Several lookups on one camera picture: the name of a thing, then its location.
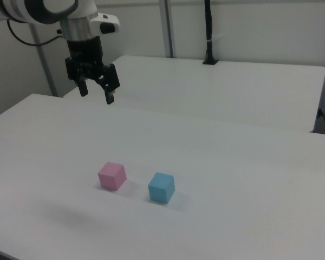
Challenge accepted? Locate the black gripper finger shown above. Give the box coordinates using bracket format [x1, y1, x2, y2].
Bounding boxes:
[96, 63, 121, 106]
[77, 77, 89, 98]

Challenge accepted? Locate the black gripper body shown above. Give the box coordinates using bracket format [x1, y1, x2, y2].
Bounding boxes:
[64, 36, 109, 82]

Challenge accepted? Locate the blue cube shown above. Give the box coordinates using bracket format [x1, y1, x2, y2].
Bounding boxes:
[147, 172, 176, 204]

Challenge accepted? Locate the pink cube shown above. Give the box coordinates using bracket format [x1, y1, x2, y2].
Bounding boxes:
[97, 161, 127, 191]

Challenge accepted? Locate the white side table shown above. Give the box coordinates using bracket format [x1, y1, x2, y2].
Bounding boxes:
[63, 55, 325, 133]

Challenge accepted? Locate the grey partition post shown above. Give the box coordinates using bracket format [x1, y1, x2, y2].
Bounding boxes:
[159, 0, 177, 58]
[29, 23, 58, 97]

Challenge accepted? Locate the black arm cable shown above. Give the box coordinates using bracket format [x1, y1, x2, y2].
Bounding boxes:
[6, 20, 63, 47]

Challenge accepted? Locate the black pole camera stand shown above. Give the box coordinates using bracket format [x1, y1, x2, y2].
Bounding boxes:
[202, 0, 219, 66]

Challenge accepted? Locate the black wall cable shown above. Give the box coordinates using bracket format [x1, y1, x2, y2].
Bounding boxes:
[317, 107, 325, 134]

